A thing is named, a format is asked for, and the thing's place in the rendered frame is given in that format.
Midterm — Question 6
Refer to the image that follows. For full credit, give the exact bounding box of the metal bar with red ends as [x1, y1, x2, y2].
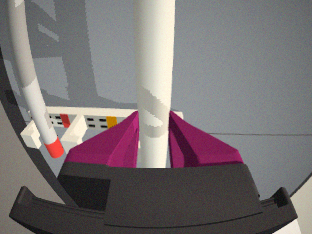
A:
[4, 0, 64, 158]

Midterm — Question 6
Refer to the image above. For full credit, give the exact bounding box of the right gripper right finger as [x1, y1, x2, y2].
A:
[168, 111, 244, 168]

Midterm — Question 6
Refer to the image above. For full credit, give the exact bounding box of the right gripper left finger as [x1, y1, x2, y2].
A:
[64, 111, 139, 168]

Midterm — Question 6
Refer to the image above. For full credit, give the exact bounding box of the white bar with orange-yellow ends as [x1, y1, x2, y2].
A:
[133, 0, 175, 168]

